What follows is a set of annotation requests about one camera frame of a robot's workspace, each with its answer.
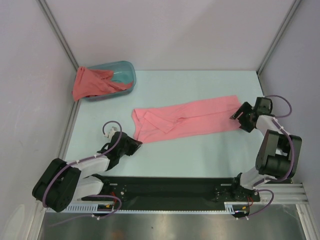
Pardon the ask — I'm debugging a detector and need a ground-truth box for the salmon red t shirt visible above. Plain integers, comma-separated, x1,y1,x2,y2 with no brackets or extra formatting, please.
71,66,134,102

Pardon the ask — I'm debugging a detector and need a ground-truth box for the aluminium corner post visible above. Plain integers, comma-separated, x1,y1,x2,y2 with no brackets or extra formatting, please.
36,0,79,71
256,0,303,78

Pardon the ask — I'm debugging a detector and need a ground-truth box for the left aluminium corner post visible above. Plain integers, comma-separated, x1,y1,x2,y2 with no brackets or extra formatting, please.
36,0,79,71

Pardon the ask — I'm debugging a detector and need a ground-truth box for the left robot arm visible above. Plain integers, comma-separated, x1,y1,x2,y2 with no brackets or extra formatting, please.
31,131,143,213

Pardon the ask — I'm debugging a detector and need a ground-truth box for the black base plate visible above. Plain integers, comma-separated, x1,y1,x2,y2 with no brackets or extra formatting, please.
83,176,260,210

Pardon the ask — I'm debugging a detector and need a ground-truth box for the aluminium front rail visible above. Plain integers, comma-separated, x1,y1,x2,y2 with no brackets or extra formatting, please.
35,182,310,205

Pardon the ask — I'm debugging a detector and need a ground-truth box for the white slotted cable duct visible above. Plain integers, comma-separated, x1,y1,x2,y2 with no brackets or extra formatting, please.
62,202,235,215

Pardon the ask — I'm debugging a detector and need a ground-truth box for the light pink t shirt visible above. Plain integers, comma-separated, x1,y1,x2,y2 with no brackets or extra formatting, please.
132,95,241,144

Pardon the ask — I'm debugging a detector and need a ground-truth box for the right aluminium corner post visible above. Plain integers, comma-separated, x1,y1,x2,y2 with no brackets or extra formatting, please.
256,0,303,78

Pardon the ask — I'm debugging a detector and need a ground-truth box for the teal plastic bin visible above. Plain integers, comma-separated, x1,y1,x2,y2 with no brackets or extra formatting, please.
84,60,137,102

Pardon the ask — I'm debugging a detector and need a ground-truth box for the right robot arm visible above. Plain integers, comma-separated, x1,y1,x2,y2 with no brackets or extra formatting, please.
230,97,303,201

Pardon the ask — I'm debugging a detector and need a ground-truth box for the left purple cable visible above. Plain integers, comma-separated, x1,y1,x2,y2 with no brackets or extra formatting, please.
41,121,123,208

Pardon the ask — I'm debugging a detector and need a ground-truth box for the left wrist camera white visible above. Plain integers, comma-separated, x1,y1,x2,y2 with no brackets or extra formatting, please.
104,127,118,140

